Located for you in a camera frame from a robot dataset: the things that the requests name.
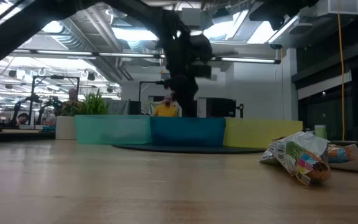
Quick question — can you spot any background table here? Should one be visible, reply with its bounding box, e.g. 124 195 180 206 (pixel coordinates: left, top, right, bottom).
0 127 57 144

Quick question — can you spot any blue plastic bin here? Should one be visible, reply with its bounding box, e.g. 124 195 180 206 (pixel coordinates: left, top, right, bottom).
149 116 227 148

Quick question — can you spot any black frame with camera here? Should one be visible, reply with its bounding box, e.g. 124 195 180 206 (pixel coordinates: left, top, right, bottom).
139 80 173 116

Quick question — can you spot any white ceiling unit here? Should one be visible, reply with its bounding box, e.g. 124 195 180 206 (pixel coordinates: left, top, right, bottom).
317 0 358 16

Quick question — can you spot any yellow hanging cable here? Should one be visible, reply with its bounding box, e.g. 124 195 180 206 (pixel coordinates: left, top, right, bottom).
336 0 346 141

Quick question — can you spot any teal translucent plastic bin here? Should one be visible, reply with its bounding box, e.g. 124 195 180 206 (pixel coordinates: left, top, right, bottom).
74 114 152 145

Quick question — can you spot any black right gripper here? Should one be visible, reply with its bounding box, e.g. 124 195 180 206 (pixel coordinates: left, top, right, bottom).
249 0 319 31

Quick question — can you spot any orange blue granola bar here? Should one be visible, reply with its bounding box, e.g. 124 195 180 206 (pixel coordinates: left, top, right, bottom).
323 143 358 173

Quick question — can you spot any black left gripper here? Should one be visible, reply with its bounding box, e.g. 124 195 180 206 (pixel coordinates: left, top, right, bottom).
158 17 214 118

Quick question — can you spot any person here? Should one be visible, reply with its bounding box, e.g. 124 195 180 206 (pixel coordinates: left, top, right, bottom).
153 94 180 118
16 112 30 126
57 88 83 116

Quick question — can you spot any grey cloth cover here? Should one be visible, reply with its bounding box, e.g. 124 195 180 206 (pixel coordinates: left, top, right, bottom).
106 98 131 116

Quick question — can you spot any colourful squares granola bar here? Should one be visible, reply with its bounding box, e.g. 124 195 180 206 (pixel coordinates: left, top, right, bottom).
259 130 332 187

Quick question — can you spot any yellow translucent plastic bin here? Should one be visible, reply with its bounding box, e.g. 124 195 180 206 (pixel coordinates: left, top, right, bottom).
223 117 304 149

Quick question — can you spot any dark small monitor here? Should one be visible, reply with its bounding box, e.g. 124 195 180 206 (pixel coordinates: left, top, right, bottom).
129 100 142 116

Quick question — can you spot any long ceiling light strip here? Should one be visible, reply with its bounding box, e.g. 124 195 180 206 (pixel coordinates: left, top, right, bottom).
11 48 282 65

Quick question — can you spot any green potted plant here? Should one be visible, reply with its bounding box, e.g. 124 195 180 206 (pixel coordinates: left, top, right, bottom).
78 89 110 116

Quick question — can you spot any pale green cup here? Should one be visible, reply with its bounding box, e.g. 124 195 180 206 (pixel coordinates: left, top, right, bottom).
314 124 328 140

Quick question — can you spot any black box monitor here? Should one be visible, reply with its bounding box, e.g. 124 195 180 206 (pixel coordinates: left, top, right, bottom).
206 98 237 118

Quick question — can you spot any black background stand frame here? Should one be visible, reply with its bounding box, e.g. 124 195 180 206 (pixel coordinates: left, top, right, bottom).
28 74 80 125

